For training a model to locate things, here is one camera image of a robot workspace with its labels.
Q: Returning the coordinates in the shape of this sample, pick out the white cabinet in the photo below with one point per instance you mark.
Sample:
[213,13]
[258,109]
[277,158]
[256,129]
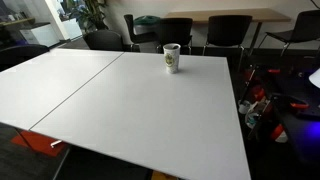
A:
[40,33]

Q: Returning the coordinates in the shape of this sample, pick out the orange floor mat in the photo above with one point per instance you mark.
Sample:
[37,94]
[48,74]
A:
[42,144]

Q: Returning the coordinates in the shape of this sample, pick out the black chair far left edge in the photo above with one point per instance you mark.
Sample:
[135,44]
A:
[15,55]

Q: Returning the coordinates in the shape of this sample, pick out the black chair by green bin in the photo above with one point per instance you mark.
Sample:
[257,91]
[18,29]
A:
[142,36]

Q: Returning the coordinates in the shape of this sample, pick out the green bin bag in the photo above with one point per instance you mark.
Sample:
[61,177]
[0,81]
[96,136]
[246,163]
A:
[146,20]

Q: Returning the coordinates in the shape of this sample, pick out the green potted plant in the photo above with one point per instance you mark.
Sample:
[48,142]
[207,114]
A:
[88,13]

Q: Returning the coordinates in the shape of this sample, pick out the black chair right of centre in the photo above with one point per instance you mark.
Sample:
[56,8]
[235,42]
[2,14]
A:
[227,31]

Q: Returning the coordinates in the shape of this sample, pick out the orange clamp on robot stand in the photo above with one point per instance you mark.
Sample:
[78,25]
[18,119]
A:
[299,106]

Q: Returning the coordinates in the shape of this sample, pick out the black chair behind table left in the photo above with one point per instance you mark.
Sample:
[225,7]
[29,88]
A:
[104,40]

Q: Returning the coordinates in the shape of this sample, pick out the black chair centre back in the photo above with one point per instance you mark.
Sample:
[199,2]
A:
[174,30]

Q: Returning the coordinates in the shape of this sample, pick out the black chair far right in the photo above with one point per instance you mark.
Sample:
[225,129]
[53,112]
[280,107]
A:
[306,28]

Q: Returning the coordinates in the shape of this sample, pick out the white paper cup with logo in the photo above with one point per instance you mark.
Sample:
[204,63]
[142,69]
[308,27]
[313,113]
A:
[171,58]

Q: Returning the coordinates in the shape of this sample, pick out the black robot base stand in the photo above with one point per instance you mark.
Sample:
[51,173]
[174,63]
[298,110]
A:
[267,96]

